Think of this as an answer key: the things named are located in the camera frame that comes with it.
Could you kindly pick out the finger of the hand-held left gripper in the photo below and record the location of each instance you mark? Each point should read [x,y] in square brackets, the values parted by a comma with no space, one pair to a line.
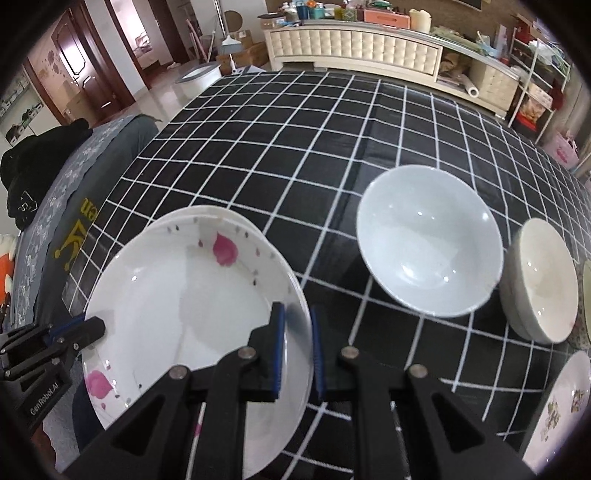
[83,333]
[62,326]

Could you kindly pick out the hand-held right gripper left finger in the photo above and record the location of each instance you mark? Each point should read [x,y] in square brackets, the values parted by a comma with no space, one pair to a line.
[278,355]

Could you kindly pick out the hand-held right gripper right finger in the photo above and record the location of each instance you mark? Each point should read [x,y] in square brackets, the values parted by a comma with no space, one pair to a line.
[317,355]

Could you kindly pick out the white pink petal plate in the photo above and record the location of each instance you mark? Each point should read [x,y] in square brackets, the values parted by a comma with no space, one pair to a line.
[184,300]
[240,224]

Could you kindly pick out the large white bowl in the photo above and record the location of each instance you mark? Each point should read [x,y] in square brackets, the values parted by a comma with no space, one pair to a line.
[425,240]

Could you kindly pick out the cream bowl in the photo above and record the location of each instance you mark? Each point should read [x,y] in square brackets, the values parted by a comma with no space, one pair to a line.
[547,286]

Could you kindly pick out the white bear print plate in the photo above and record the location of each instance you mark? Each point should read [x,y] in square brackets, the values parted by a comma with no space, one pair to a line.
[561,406]

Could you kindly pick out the person's left leg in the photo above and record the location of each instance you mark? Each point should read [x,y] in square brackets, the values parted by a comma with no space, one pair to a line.
[87,424]

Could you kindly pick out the orange toy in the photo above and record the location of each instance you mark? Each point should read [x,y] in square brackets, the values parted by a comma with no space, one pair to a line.
[7,272]

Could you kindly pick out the dark cloth with yellow print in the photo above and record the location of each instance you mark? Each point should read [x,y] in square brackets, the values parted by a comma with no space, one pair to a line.
[85,235]

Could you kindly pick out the grey floral sofa cover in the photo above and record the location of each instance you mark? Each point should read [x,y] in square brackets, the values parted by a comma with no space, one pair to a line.
[60,217]

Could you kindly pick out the black jacket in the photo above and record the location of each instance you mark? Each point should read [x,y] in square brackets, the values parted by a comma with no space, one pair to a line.
[37,161]

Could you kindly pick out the black white grid tablecloth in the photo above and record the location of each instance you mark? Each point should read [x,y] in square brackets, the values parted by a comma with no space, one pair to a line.
[323,152]

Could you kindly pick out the brown wooden door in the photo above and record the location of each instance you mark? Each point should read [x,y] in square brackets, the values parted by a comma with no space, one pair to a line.
[76,55]

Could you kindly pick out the white round basin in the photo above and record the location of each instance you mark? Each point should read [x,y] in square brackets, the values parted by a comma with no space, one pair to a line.
[198,78]

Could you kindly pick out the cardboard boxes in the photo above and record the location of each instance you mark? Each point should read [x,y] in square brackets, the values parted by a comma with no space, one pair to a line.
[247,53]

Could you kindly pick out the white paper roll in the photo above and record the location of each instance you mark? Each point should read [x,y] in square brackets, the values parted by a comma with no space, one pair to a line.
[472,87]

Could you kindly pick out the white tufted cabinet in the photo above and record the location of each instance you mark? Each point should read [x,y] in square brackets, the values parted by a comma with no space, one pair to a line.
[369,46]

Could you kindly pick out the white floor lamp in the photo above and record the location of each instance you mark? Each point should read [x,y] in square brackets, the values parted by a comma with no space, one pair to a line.
[230,44]

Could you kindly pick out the pink bag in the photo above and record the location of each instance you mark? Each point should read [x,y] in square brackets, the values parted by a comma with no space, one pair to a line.
[565,150]

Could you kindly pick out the pink box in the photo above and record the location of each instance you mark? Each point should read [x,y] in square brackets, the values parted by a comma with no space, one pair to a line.
[387,17]

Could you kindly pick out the cluster of bottles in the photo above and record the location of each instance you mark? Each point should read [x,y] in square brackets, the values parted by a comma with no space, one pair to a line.
[318,10]

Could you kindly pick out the cream jar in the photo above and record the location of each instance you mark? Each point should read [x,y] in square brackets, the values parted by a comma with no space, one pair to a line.
[420,21]

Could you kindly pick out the white wall shelf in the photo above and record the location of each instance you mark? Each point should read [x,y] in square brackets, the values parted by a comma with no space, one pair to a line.
[21,115]

